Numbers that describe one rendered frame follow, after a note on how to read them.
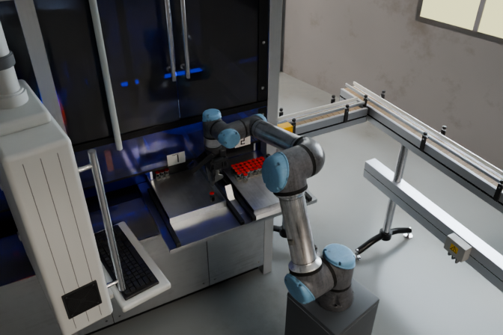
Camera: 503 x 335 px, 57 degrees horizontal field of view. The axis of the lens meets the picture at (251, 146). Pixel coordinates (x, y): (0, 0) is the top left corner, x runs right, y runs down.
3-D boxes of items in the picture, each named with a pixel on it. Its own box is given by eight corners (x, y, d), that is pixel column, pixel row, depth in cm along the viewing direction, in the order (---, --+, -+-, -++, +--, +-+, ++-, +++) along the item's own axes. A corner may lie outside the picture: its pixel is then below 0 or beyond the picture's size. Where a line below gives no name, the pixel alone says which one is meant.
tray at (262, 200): (222, 174, 225) (221, 168, 223) (269, 161, 235) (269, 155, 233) (254, 216, 199) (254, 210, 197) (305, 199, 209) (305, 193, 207)
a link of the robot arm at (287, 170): (339, 293, 160) (313, 145, 146) (306, 314, 153) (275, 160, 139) (316, 281, 170) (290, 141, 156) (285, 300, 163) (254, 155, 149)
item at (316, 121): (267, 152, 249) (268, 126, 240) (254, 138, 260) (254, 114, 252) (367, 123, 275) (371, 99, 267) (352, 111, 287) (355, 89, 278)
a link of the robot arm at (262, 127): (340, 140, 151) (256, 106, 189) (315, 149, 146) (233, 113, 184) (341, 170, 156) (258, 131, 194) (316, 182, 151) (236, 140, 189)
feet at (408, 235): (348, 255, 299) (351, 239, 292) (406, 230, 318) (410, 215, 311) (356, 263, 293) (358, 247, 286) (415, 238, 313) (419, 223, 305)
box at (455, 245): (442, 247, 243) (447, 235, 238) (449, 244, 245) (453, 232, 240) (460, 262, 234) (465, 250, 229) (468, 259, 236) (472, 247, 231)
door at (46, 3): (69, 144, 186) (32, -4, 154) (179, 119, 204) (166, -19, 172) (69, 145, 185) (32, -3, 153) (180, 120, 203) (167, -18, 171)
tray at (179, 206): (147, 181, 220) (146, 175, 218) (197, 167, 230) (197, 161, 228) (170, 224, 195) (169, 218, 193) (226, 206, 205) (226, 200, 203)
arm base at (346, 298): (361, 297, 175) (365, 279, 169) (334, 318, 167) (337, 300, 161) (331, 273, 184) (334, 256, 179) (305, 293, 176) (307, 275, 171)
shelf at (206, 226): (137, 187, 219) (136, 184, 218) (266, 150, 246) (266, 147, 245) (170, 253, 184) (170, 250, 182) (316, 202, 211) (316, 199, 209)
